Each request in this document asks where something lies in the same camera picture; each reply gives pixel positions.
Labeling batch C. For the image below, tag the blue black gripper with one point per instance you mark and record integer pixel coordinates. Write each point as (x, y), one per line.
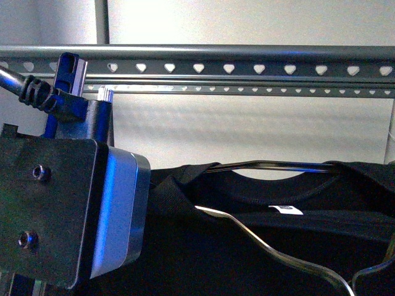
(90, 119)

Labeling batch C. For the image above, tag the metal wire clothes hanger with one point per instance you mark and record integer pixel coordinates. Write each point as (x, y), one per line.
(265, 243)

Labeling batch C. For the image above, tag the grey perforated rack bar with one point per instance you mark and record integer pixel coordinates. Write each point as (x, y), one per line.
(243, 78)

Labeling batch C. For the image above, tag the white right rack upright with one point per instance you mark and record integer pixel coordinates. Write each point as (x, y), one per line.
(389, 152)

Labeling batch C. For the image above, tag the grey metal clothes rail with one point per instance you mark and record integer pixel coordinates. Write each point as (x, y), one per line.
(205, 52)

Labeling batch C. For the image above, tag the grey vertical wall post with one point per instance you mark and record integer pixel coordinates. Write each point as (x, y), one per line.
(102, 21)

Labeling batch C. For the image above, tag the black camera mounting bracket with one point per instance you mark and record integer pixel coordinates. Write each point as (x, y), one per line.
(51, 191)

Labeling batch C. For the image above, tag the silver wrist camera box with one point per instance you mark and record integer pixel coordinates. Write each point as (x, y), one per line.
(119, 238)

